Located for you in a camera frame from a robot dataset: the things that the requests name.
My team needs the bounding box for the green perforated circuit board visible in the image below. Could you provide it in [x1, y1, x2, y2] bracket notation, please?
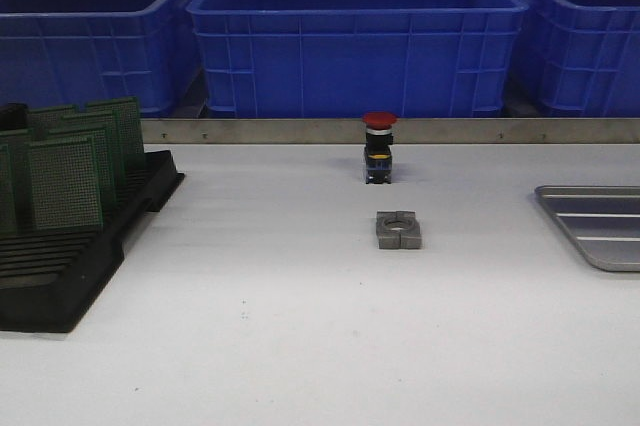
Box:
[27, 136, 103, 231]

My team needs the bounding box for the blue plastic bin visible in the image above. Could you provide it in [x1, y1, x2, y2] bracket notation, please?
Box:
[1, 0, 200, 117]
[188, 0, 527, 119]
[511, 0, 639, 118]

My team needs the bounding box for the blue plastic bin centre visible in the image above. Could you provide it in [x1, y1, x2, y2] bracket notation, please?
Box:
[188, 0, 527, 119]

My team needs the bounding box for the black slotted board rack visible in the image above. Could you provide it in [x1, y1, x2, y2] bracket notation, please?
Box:
[1, 103, 184, 333]

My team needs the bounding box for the silver metal tray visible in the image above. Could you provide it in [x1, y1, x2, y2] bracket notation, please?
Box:
[535, 185, 639, 273]

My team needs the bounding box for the blue plastic bin left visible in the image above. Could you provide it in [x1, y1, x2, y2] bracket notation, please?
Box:
[1, 0, 200, 117]

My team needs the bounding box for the grey square metal nut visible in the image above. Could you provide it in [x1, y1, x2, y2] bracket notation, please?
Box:
[376, 211, 423, 250]

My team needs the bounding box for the green circuit board middle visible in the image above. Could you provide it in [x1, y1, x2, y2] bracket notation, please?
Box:
[46, 111, 126, 211]

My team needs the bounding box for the red emergency stop button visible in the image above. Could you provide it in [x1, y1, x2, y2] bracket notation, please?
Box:
[362, 112, 397, 184]

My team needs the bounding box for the green circuit board back left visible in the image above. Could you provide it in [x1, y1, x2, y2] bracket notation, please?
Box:
[26, 104, 79, 140]

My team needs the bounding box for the green circuit board back right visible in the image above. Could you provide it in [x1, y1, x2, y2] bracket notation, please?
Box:
[85, 96, 146, 171]

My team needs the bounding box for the blue plastic bin right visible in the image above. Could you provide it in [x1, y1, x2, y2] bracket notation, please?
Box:
[511, 0, 639, 118]

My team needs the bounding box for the green circuit board far left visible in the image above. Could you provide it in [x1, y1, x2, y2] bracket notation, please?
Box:
[1, 129, 32, 237]

